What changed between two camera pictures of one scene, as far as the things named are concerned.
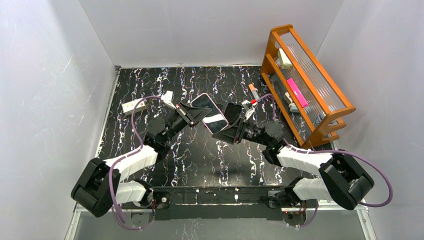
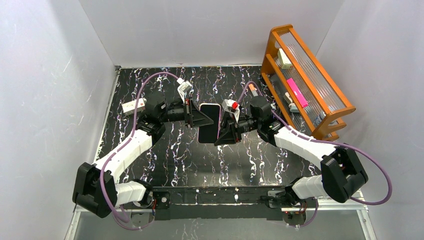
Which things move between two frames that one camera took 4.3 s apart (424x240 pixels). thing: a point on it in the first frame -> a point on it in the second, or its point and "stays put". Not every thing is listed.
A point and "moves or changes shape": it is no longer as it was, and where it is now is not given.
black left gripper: x=185 y=115 -> x=190 y=112
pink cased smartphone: x=214 y=120 moves or changes shape
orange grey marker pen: x=254 y=92 stays put
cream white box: x=283 y=60 stays put
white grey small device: x=292 y=107 stays put
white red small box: x=128 y=108 stays put
